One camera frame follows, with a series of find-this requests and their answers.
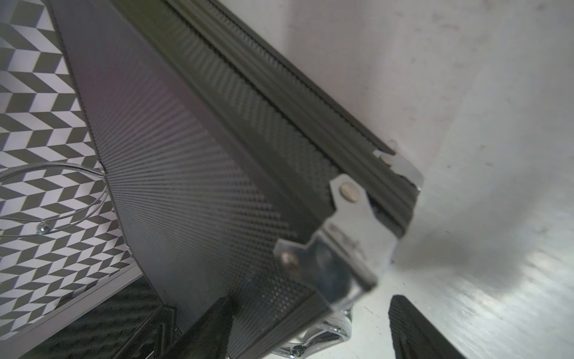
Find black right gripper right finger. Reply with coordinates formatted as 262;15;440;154
388;295;464;359

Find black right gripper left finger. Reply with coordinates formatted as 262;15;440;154
160;296;236;359

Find black carbon poker case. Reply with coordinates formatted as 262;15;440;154
48;1;422;358

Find small silver poker case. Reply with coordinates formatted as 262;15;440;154
22;277;177;358

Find chrome wire glass rack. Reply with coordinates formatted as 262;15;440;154
1;162;113;240

